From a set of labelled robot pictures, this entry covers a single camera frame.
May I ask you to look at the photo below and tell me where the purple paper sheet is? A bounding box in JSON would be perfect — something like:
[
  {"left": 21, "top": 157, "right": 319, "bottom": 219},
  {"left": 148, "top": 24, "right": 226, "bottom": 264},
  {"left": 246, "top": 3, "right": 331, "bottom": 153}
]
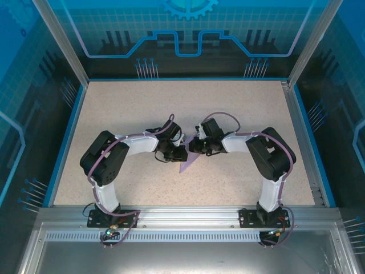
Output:
[{"left": 178, "top": 136, "right": 201, "bottom": 174}]

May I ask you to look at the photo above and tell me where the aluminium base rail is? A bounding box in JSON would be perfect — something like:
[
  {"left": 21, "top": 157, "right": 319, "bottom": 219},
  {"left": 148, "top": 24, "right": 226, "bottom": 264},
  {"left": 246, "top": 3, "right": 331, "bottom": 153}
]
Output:
[{"left": 36, "top": 207, "right": 343, "bottom": 229}]

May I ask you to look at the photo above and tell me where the slotted cable duct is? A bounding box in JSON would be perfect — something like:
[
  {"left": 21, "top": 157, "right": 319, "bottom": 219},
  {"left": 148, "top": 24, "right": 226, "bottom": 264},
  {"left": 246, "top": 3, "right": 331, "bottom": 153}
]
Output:
[{"left": 45, "top": 231, "right": 262, "bottom": 243}]

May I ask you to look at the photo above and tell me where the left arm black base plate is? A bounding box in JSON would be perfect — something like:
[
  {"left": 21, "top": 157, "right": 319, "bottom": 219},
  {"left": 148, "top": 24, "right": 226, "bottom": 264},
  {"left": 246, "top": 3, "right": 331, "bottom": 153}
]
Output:
[{"left": 87, "top": 209, "right": 140, "bottom": 229}]

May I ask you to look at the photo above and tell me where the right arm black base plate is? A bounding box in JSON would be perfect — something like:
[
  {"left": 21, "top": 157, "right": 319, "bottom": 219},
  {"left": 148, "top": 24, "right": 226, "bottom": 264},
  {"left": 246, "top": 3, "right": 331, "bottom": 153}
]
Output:
[{"left": 238, "top": 208, "right": 290, "bottom": 229}]

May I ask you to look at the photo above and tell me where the aluminium side rail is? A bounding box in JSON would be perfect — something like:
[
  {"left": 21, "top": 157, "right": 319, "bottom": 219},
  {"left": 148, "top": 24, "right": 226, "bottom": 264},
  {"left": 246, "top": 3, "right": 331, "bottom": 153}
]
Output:
[{"left": 281, "top": 80, "right": 326, "bottom": 207}]

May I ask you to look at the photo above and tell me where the left arm cable plug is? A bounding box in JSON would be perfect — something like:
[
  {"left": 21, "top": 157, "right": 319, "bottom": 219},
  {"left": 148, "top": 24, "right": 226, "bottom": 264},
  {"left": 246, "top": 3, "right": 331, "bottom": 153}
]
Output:
[{"left": 104, "top": 224, "right": 120, "bottom": 238}]

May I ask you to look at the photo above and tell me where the arm cable plug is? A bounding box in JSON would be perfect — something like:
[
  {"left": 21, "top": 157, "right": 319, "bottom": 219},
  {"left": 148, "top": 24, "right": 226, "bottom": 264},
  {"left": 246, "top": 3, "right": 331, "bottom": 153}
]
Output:
[
  {"left": 267, "top": 227, "right": 286, "bottom": 238},
  {"left": 104, "top": 224, "right": 120, "bottom": 238}
]

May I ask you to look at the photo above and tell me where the right arm cable plug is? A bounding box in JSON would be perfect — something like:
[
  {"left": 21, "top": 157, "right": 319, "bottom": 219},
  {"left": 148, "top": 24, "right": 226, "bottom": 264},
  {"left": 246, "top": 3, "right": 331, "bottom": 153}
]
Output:
[{"left": 267, "top": 227, "right": 286, "bottom": 238}]

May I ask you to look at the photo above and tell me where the aluminium frame post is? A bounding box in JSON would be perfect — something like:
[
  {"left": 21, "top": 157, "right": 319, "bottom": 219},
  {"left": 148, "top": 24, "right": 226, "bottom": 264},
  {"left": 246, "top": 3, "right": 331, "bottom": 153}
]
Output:
[
  {"left": 287, "top": 0, "right": 343, "bottom": 88},
  {"left": 31, "top": 0, "right": 90, "bottom": 87}
]

